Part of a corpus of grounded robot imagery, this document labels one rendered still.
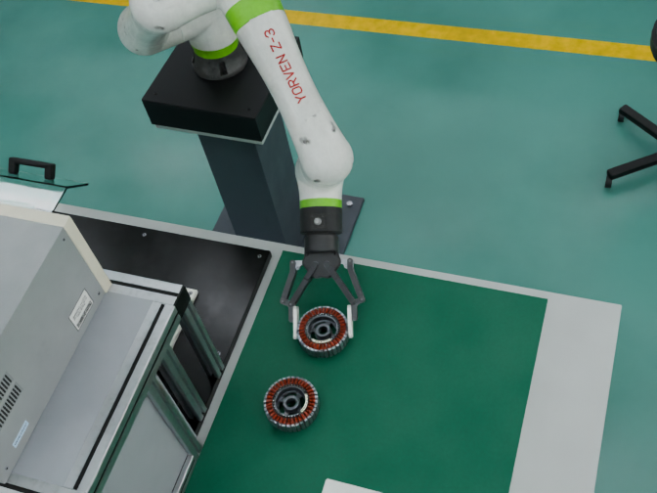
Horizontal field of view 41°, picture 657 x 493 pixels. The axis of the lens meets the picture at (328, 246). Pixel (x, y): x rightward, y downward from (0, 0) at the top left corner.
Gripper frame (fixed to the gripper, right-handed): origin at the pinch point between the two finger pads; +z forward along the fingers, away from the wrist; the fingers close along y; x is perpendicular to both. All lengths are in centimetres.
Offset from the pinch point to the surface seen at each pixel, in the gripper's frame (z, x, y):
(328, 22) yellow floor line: -127, 163, -20
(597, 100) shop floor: -81, 136, 81
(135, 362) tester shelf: 5.0, -42.4, -26.0
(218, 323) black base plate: -1.9, 1.3, -23.5
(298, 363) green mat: 7.0, -1.6, -5.2
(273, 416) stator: 17.1, -11.7, -8.7
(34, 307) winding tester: -4, -56, -38
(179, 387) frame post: 10.6, -23.2, -24.5
